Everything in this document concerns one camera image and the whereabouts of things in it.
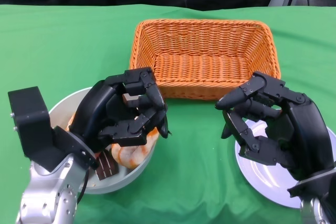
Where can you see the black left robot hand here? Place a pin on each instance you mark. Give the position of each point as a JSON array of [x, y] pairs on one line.
[[94, 108]]

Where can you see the green tablecloth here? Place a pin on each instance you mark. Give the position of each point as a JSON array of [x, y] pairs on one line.
[[52, 51]]

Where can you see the orange wicker basket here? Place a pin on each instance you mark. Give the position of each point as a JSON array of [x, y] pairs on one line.
[[204, 64]]

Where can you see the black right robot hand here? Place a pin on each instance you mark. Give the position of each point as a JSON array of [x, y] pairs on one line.
[[304, 134]]

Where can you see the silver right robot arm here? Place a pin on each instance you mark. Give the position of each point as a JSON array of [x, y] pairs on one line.
[[320, 208]]

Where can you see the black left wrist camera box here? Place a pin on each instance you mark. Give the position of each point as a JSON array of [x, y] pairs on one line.
[[29, 119]]

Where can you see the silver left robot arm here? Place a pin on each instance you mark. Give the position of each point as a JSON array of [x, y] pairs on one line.
[[47, 197]]

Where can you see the chocolate layered cake slice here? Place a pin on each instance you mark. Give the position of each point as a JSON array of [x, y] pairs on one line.
[[106, 166]]

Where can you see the grey-green ribbed bowl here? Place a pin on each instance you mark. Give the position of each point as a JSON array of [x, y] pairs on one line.
[[131, 179]]

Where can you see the orange-striped bread with dark hole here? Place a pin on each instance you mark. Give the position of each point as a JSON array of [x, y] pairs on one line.
[[131, 155]]

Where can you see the white round plate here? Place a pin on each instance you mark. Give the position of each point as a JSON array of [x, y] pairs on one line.
[[262, 176]]

